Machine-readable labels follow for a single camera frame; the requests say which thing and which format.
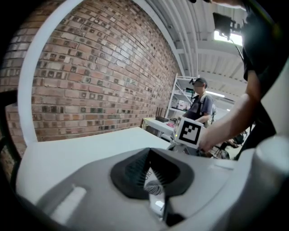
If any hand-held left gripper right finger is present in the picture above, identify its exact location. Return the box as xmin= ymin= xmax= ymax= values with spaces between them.
xmin=149 ymin=148 xmax=195 ymax=227

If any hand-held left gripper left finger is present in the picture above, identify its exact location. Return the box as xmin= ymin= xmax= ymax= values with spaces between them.
xmin=109 ymin=148 xmax=152 ymax=200

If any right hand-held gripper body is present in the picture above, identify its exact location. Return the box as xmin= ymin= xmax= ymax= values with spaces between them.
xmin=166 ymin=116 xmax=204 ymax=157

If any black framed leaf picture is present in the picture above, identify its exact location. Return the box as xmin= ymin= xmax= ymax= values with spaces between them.
xmin=143 ymin=168 xmax=167 ymax=218

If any person's right forearm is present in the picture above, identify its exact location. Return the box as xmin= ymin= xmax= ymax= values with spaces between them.
xmin=198 ymin=93 xmax=256 ymax=154

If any black router with antennas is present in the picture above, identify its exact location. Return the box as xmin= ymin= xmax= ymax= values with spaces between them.
xmin=155 ymin=106 xmax=170 ymax=123

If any white side table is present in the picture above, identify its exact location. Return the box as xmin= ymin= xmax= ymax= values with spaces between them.
xmin=141 ymin=117 xmax=177 ymax=139

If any white metal shelf rack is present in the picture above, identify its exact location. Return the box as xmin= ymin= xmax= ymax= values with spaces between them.
xmin=168 ymin=75 xmax=200 ymax=120

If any long ceiling light strip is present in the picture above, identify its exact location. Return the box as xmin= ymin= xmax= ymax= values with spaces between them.
xmin=205 ymin=90 xmax=226 ymax=98

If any bright ceiling light panel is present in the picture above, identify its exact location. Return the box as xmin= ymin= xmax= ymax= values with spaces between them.
xmin=214 ymin=30 xmax=243 ymax=47

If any person's black shirt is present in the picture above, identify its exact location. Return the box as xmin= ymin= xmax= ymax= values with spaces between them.
xmin=234 ymin=0 xmax=281 ymax=159

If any black chest-mounted monitor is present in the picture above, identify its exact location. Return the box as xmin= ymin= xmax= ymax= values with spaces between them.
xmin=212 ymin=12 xmax=243 ymax=39

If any white pipe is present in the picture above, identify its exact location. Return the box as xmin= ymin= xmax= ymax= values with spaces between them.
xmin=17 ymin=0 xmax=145 ymax=145

